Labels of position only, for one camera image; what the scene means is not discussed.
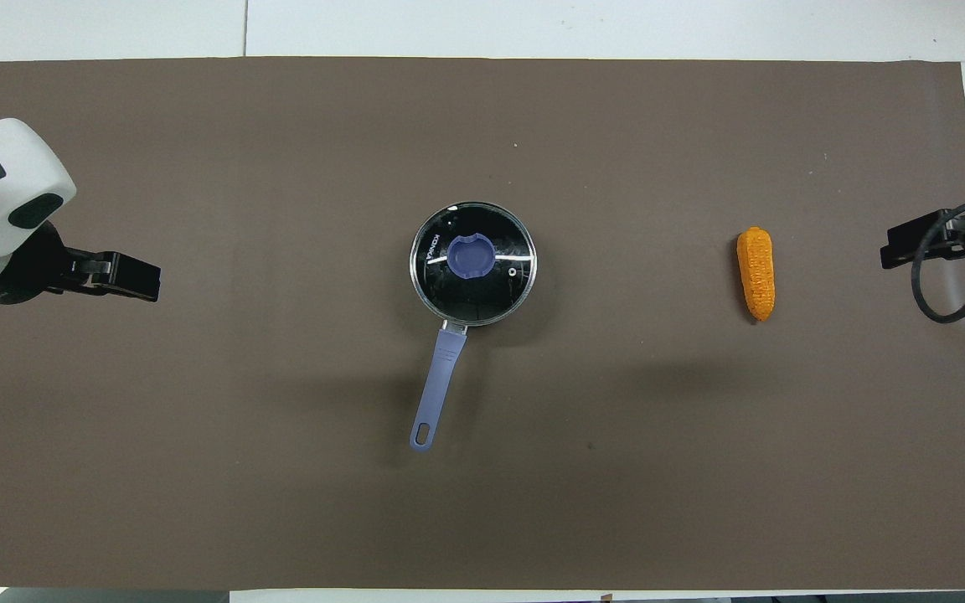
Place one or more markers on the brown table mat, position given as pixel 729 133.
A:
pixel 281 469

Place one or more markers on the glass lid with blue knob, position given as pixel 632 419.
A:
pixel 499 285

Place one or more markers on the orange toy corn cob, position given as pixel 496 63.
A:
pixel 757 272

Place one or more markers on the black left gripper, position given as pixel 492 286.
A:
pixel 126 276

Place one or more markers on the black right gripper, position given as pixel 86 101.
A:
pixel 922 239

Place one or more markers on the dark blue saucepan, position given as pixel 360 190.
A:
pixel 441 385

